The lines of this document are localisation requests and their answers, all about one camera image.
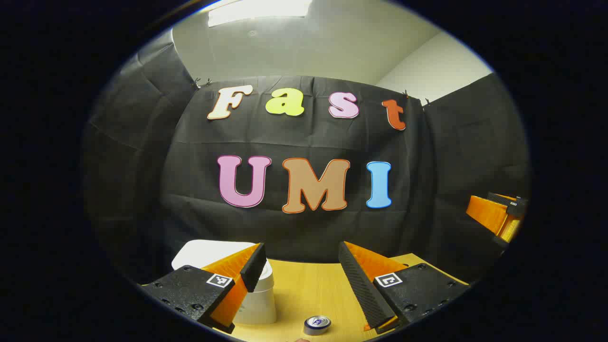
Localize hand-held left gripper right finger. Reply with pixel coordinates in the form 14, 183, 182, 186
338, 240, 470, 334

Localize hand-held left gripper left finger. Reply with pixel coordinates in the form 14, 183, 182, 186
141, 242, 267, 334

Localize blue pop can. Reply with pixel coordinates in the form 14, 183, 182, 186
303, 315, 332, 336

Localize white desktop garbage bin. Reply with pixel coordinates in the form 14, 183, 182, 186
171, 240, 277, 326

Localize wooden desktop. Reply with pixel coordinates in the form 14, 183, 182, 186
214, 253, 468, 342

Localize black backdrop cloth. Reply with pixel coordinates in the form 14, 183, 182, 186
82, 29, 530, 285

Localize ceiling light panel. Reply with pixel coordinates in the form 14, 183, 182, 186
208, 0, 313, 28

